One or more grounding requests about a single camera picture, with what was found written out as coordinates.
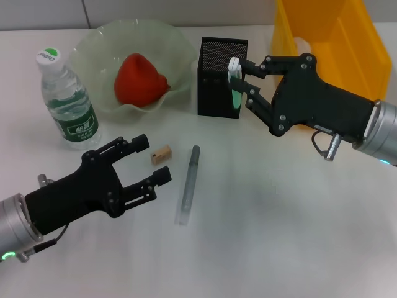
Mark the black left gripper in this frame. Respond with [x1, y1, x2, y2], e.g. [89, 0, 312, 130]
[24, 133, 172, 236]

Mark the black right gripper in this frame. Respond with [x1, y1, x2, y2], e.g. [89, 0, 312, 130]
[231, 53, 375, 143]

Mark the small tan wooden block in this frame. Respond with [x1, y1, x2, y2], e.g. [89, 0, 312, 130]
[151, 144, 173, 167]

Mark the green pen white end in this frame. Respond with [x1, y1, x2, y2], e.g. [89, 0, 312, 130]
[228, 57, 245, 110]

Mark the grey pen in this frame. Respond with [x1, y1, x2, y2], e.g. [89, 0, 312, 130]
[174, 145, 202, 227]

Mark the orange fruit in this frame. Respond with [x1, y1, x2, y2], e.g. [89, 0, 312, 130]
[114, 53, 172, 109]

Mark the clear water bottle green label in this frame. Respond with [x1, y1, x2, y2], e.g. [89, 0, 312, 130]
[35, 47, 102, 151]

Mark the black mesh pen holder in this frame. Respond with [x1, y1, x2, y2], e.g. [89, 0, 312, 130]
[197, 36, 249, 119]

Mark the pale green wavy fruit plate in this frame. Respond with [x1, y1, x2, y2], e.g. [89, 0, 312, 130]
[68, 19, 195, 118]

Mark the yellow plastic bin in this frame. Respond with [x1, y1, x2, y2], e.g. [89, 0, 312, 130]
[271, 0, 392, 129]

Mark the grey right gripper cable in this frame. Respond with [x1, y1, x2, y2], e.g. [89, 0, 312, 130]
[311, 130, 344, 162]

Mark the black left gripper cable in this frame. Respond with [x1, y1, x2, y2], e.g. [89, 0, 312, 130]
[17, 222, 71, 264]

